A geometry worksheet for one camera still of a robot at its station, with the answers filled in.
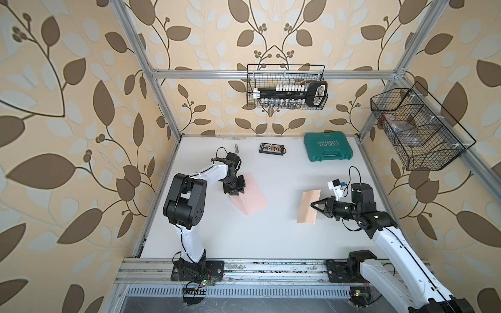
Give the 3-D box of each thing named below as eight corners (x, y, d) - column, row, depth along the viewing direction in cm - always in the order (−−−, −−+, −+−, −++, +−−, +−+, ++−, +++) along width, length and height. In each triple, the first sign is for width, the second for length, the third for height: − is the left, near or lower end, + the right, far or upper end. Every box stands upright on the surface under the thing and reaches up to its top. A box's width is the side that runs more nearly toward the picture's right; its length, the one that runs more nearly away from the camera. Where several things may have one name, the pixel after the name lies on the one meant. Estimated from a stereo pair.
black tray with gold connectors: (258, 152, 115) (258, 149, 113) (260, 144, 119) (260, 141, 117) (285, 156, 113) (285, 153, 111) (286, 147, 117) (286, 144, 116)
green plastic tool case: (307, 162, 110) (309, 157, 106) (301, 135, 124) (303, 130, 120) (353, 162, 110) (356, 157, 106) (342, 135, 124) (345, 130, 120)
